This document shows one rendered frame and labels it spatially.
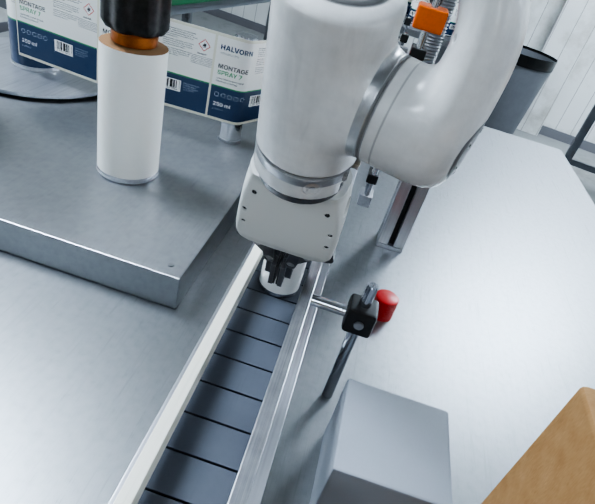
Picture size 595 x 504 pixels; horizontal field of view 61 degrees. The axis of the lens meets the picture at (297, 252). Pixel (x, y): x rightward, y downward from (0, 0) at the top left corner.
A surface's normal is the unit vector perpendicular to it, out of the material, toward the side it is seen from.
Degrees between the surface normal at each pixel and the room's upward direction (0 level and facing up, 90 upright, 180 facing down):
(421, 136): 87
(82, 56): 90
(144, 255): 0
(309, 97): 110
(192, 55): 90
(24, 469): 0
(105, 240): 0
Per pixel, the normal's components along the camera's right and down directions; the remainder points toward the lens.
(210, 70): -0.14, 0.54
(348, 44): 0.11, 0.82
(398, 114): -0.32, 0.15
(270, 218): -0.34, 0.75
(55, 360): 0.23, -0.80
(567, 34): -0.39, 0.46
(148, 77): 0.58, 0.58
